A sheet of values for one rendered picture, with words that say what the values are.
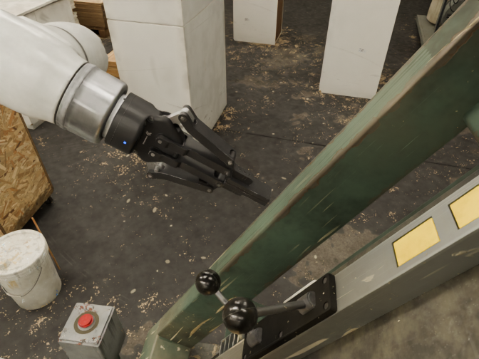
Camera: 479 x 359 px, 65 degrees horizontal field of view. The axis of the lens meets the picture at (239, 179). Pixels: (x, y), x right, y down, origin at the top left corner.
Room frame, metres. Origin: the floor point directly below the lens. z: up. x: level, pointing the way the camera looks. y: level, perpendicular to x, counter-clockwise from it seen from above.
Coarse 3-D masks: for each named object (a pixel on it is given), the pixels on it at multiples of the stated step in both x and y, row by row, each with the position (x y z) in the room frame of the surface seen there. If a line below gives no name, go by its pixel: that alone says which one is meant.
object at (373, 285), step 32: (416, 224) 0.25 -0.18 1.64; (448, 224) 0.23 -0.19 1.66; (384, 256) 0.24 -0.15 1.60; (416, 256) 0.22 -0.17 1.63; (448, 256) 0.21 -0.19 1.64; (352, 288) 0.23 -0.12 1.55; (384, 288) 0.21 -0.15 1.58; (416, 288) 0.21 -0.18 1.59; (352, 320) 0.22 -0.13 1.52; (288, 352) 0.22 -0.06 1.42
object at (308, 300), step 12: (240, 300) 0.21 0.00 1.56; (300, 300) 0.25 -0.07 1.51; (312, 300) 0.24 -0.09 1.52; (228, 312) 0.20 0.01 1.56; (240, 312) 0.20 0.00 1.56; (252, 312) 0.20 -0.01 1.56; (264, 312) 0.22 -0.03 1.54; (276, 312) 0.22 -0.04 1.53; (300, 312) 0.24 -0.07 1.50; (228, 324) 0.19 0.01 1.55; (240, 324) 0.19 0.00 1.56; (252, 324) 0.19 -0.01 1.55
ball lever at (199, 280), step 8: (200, 272) 0.32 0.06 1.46; (208, 272) 0.32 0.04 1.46; (216, 272) 0.33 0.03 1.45; (200, 280) 0.31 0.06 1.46; (208, 280) 0.31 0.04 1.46; (216, 280) 0.31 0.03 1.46; (200, 288) 0.30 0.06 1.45; (208, 288) 0.30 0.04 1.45; (216, 288) 0.30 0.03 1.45; (216, 296) 0.30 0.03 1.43; (224, 296) 0.30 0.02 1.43; (224, 304) 0.29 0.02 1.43; (256, 328) 0.26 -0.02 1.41; (248, 336) 0.26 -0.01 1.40; (256, 336) 0.25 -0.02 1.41; (248, 344) 0.25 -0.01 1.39; (256, 344) 0.24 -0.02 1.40
